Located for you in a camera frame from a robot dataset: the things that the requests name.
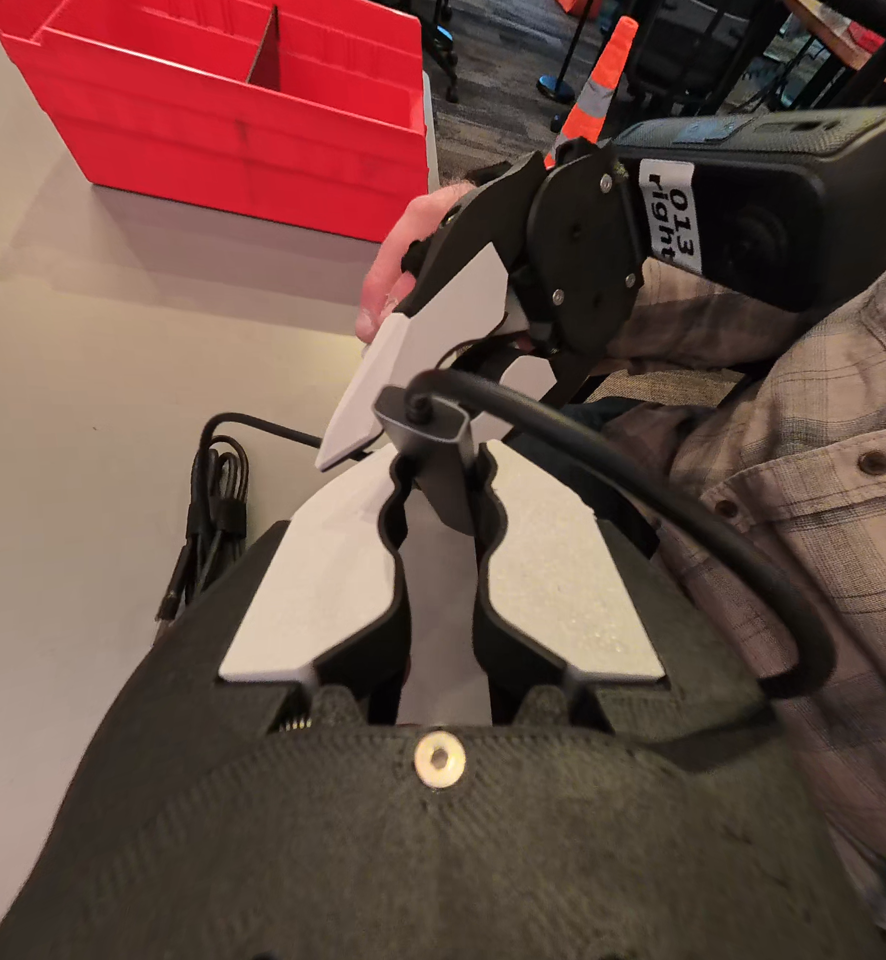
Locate black stanchion post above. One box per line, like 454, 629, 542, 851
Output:
536, 0, 590, 102

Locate person's right hand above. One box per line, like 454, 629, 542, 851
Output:
353, 182, 489, 342

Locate red plastic bin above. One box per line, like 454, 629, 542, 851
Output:
0, 0, 432, 245

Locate black office chair base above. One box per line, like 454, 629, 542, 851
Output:
413, 0, 462, 105

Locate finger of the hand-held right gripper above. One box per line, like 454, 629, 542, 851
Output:
314, 243, 511, 474
467, 356, 565, 445

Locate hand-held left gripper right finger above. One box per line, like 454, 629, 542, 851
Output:
474, 439, 669, 725

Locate black strapped usb-c cable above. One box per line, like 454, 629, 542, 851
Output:
154, 412, 372, 624

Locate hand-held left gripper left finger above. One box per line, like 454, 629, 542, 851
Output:
216, 446, 414, 725

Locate person's right forearm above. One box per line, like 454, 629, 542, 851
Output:
623, 240, 886, 376

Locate orange traffic cone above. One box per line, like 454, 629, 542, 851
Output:
544, 15, 640, 170

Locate wooden edge table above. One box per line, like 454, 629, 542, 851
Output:
784, 0, 886, 99

